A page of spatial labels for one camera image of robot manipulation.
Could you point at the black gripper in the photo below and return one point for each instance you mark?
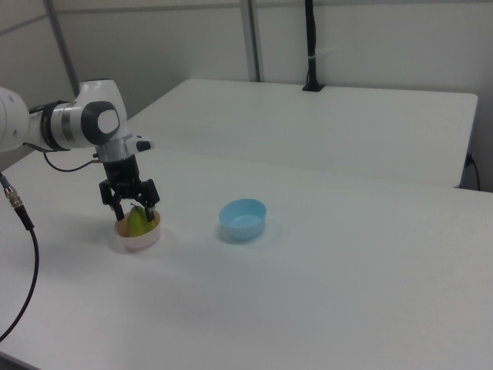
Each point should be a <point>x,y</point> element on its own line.
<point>123,175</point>

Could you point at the green pear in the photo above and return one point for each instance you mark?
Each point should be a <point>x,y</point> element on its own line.
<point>136,223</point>

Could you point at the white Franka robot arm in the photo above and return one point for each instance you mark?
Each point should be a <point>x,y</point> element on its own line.
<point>96,96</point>

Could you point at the pink plastic bowl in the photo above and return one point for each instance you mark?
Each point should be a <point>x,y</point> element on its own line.
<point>138,243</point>

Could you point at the blue plastic bowl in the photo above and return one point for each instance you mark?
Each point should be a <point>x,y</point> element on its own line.
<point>242,219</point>

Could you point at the grey partition post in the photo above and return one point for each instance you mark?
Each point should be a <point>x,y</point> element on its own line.
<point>61,42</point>
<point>251,38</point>

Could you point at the black camera stand pole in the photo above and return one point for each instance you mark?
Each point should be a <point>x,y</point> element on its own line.
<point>312,46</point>

